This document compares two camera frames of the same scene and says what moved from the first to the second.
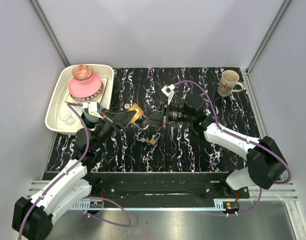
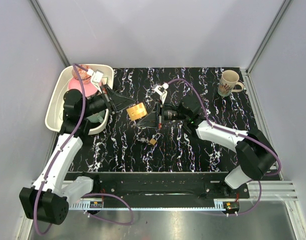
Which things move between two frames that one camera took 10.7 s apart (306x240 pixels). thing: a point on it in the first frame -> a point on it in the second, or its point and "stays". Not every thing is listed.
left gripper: [121, 120] -> [118, 102]
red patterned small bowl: [82, 73] stays
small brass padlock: [154, 139] stays
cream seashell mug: [229, 79] stays
